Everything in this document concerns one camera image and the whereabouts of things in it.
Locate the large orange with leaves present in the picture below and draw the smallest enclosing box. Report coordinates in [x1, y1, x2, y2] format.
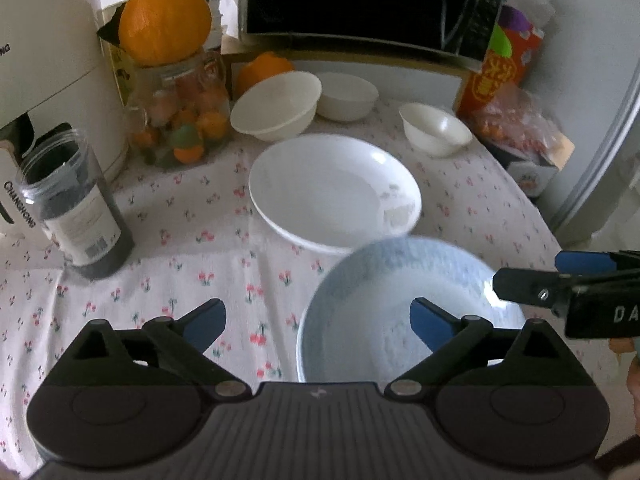
[96, 0, 225, 67]

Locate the red printed box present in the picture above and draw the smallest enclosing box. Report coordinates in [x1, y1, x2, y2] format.
[452, 4, 546, 122]

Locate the person's right hand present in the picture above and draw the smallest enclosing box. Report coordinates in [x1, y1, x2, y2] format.
[609, 337, 640, 413]

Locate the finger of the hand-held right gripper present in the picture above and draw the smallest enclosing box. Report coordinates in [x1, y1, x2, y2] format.
[554, 249, 640, 275]
[492, 267, 592, 312]

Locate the clear jar with dark contents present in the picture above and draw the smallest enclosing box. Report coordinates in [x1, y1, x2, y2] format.
[15, 128, 136, 281]

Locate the knobbed orange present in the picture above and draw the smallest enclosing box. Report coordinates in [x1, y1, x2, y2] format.
[235, 51, 296, 99]

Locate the large white bowl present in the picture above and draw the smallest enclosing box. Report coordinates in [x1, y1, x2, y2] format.
[230, 70, 322, 142]

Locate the clear plastic snack bag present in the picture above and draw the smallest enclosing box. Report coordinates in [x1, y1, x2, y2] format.
[471, 84, 577, 162]

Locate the black microwave oven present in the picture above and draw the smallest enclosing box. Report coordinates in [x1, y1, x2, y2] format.
[238, 0, 512, 59]

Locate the small white bowl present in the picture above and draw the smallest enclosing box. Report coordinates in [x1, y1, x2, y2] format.
[398, 102, 474, 159]

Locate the grey refrigerator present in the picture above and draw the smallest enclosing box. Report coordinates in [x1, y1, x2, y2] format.
[520, 0, 640, 252]

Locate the cherry print tablecloth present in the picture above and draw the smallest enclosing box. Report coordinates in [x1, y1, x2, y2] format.
[0, 60, 618, 480]

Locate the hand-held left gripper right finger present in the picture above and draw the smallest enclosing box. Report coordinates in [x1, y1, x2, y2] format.
[384, 297, 599, 402]

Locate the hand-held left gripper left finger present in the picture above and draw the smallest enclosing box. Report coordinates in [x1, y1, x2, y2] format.
[40, 298, 252, 402]

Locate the light blue bowl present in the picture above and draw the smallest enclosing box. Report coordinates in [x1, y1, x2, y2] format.
[295, 237, 528, 386]

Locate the white deep plate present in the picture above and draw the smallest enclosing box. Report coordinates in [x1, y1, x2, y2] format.
[248, 133, 423, 256]

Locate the medium white bowl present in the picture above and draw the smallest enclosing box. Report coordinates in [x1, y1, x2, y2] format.
[316, 72, 380, 122]

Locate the white kitchen appliance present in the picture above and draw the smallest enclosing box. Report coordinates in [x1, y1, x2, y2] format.
[0, 0, 132, 241]

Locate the glass jar of small oranges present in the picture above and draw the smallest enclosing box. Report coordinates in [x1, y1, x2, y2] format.
[125, 46, 232, 169]

